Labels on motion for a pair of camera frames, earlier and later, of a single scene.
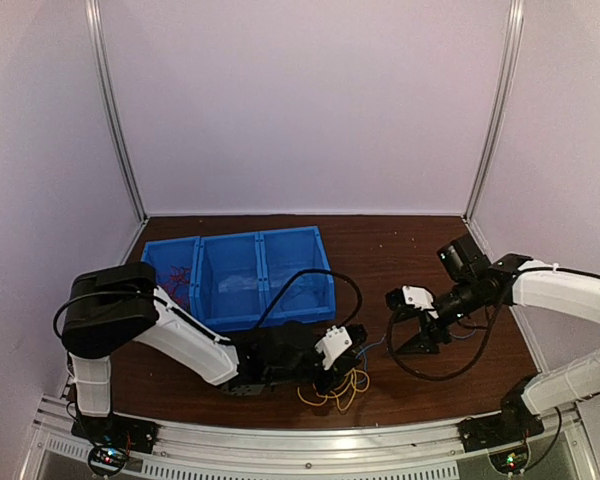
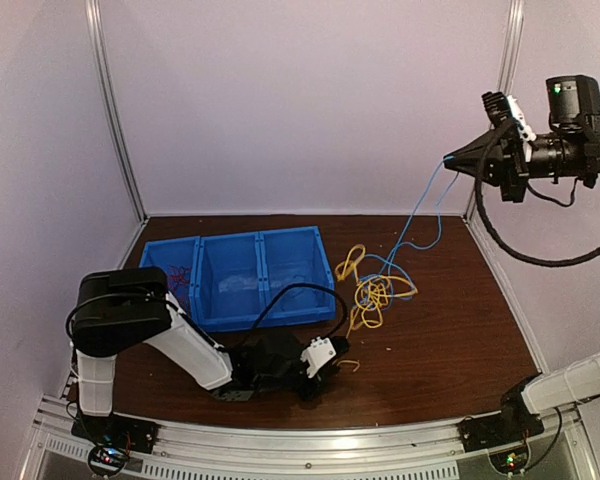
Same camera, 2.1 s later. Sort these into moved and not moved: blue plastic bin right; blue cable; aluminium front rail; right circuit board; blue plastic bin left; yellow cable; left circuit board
Moved: blue cable; yellow cable
Not moved: blue plastic bin left; left circuit board; right circuit board; blue plastic bin right; aluminium front rail
